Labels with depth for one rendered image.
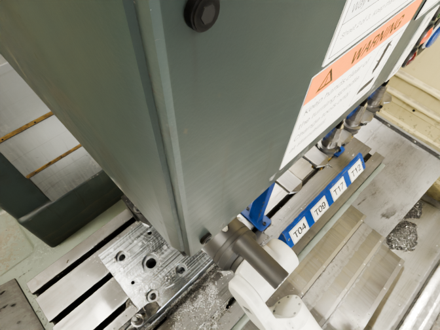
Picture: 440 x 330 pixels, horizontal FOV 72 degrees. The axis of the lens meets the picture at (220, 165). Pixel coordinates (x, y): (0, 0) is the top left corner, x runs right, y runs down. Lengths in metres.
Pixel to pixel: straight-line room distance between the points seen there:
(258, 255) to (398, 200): 1.01
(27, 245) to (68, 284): 0.52
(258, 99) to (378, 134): 1.37
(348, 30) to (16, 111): 0.79
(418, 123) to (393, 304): 0.71
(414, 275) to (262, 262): 1.00
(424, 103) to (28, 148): 1.36
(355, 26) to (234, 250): 0.41
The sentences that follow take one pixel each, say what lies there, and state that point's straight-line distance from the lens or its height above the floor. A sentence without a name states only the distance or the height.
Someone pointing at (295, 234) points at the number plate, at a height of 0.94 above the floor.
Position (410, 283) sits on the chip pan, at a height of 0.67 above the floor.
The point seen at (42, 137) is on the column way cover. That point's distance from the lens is 0.97.
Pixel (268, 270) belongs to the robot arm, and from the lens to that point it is 0.51.
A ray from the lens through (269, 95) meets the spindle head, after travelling 0.16.
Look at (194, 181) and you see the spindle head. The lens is 0.16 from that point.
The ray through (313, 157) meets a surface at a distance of 0.82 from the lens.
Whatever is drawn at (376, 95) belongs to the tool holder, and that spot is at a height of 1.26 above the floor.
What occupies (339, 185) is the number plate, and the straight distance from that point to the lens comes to 1.14.
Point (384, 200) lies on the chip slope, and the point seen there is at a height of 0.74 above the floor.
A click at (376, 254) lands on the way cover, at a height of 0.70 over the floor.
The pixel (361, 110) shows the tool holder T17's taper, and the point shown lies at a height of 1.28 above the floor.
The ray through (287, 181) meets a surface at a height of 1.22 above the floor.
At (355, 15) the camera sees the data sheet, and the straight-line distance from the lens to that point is 0.20.
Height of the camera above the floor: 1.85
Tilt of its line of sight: 57 degrees down
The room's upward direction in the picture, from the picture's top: 3 degrees clockwise
